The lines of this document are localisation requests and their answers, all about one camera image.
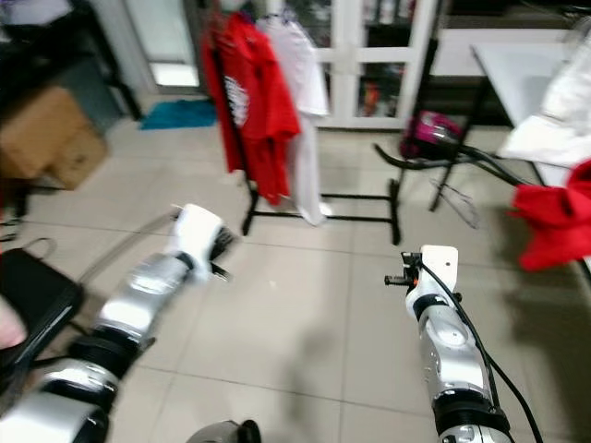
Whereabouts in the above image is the black metal clothes rack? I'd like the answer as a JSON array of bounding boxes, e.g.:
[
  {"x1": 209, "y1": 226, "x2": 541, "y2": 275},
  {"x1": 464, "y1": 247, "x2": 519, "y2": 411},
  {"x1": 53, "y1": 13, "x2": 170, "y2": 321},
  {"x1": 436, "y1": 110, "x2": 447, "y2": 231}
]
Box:
[{"x1": 208, "y1": 0, "x2": 403, "y2": 245}]

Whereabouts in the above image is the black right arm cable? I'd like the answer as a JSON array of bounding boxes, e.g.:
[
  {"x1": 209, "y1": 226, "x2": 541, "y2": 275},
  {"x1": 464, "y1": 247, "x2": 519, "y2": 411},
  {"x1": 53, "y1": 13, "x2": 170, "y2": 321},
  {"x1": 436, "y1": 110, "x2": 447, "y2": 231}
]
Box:
[{"x1": 418, "y1": 262, "x2": 546, "y2": 443}]

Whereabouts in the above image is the teal floor mat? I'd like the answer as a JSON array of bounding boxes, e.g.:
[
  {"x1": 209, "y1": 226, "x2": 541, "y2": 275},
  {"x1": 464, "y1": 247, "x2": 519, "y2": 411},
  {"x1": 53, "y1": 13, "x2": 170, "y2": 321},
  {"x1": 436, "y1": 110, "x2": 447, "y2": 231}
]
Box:
[{"x1": 140, "y1": 100, "x2": 218, "y2": 130}]

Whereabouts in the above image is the black desk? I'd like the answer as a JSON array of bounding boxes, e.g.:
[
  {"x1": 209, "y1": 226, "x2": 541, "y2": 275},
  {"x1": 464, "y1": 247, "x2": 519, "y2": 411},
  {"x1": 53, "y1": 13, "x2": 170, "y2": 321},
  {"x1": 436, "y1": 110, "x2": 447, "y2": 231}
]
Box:
[{"x1": 0, "y1": 0, "x2": 126, "y2": 121}]

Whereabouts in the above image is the glass door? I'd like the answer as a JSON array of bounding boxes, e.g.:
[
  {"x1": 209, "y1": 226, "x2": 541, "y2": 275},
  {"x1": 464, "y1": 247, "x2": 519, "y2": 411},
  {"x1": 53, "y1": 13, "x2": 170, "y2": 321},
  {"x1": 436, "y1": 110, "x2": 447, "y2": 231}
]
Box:
[{"x1": 125, "y1": 0, "x2": 204, "y2": 91}]

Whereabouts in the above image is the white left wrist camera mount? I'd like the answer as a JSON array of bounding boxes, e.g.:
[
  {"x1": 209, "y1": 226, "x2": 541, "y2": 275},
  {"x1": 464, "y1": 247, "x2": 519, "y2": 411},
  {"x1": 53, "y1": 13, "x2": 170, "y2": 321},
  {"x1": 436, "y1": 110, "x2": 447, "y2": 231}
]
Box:
[{"x1": 168, "y1": 203, "x2": 227, "y2": 278}]

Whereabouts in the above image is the white low drawer unit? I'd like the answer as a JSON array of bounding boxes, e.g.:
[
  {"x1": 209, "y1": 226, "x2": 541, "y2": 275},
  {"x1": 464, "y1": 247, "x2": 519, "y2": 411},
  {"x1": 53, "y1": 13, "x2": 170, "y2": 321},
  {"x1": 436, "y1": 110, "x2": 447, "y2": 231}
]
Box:
[{"x1": 429, "y1": 28, "x2": 573, "y2": 79}]

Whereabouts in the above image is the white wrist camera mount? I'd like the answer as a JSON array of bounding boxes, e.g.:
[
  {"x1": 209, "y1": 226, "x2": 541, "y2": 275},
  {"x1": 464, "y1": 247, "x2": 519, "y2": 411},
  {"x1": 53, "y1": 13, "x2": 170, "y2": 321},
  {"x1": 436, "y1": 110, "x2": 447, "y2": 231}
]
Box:
[
  {"x1": 168, "y1": 203, "x2": 227, "y2": 278},
  {"x1": 418, "y1": 245, "x2": 460, "y2": 296}
]

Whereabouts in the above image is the large white table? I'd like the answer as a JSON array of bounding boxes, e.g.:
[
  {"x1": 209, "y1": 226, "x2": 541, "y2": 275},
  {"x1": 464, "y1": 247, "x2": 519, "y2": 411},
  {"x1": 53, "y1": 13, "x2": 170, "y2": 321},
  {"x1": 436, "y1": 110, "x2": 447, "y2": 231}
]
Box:
[{"x1": 471, "y1": 42, "x2": 591, "y2": 186}]

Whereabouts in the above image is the black chair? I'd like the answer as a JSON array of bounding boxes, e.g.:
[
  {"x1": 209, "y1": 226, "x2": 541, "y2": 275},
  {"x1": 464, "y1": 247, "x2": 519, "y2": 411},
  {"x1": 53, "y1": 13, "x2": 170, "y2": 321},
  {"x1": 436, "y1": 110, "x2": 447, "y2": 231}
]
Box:
[{"x1": 0, "y1": 249, "x2": 84, "y2": 389}]

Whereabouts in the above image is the small lettered cardboard box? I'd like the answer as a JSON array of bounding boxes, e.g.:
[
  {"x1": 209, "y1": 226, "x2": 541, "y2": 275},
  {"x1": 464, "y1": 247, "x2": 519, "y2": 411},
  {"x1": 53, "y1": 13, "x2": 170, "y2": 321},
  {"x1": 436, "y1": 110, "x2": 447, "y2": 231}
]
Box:
[{"x1": 46, "y1": 125, "x2": 110, "y2": 190}]

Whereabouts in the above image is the magenta vacuum cleaner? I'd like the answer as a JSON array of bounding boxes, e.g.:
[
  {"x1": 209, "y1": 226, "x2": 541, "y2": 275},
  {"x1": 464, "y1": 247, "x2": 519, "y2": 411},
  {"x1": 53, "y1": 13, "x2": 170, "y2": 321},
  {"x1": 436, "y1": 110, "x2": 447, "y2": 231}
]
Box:
[{"x1": 399, "y1": 111, "x2": 463, "y2": 160}]

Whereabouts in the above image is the red t-shirt with white print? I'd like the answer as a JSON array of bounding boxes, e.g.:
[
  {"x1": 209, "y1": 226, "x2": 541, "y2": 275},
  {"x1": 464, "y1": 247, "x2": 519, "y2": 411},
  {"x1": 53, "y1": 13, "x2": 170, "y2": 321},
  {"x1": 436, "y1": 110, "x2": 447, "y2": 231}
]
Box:
[{"x1": 201, "y1": 14, "x2": 301, "y2": 206}]

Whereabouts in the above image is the large plain cardboard box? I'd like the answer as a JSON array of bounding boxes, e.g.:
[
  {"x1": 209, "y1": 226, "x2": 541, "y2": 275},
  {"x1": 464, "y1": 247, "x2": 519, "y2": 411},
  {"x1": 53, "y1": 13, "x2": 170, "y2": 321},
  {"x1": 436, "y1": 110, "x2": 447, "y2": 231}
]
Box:
[{"x1": 0, "y1": 86, "x2": 93, "y2": 181}]

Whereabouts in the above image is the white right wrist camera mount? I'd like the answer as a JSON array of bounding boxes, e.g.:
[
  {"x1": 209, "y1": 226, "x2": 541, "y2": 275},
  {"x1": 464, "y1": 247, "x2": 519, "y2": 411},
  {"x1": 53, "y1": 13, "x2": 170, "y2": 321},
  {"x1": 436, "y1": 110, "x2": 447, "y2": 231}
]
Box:
[{"x1": 418, "y1": 245, "x2": 460, "y2": 296}]

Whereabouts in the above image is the robot's grey leg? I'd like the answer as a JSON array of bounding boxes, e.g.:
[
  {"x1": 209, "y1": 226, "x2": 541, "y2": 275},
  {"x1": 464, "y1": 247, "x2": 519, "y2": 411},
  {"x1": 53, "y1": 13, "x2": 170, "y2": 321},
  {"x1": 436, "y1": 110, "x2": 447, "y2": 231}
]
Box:
[{"x1": 187, "y1": 420, "x2": 261, "y2": 443}]

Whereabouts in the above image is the plain red garment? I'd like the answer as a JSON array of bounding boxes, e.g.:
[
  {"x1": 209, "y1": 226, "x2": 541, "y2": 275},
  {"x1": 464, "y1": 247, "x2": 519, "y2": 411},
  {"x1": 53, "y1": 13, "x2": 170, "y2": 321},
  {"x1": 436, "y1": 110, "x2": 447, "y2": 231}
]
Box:
[{"x1": 513, "y1": 159, "x2": 591, "y2": 271}]

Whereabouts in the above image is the white crumpled garment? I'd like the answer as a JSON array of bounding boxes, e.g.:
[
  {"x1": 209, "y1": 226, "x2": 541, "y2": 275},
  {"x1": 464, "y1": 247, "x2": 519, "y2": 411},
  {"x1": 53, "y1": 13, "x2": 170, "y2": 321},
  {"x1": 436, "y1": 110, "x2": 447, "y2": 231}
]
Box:
[{"x1": 499, "y1": 37, "x2": 591, "y2": 169}]

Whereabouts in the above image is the white glass-door cabinet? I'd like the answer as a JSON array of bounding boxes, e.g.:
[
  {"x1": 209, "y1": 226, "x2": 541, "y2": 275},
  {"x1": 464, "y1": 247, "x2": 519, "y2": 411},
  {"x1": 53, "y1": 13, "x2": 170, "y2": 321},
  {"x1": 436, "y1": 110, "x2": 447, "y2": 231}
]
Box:
[{"x1": 240, "y1": 0, "x2": 440, "y2": 130}]

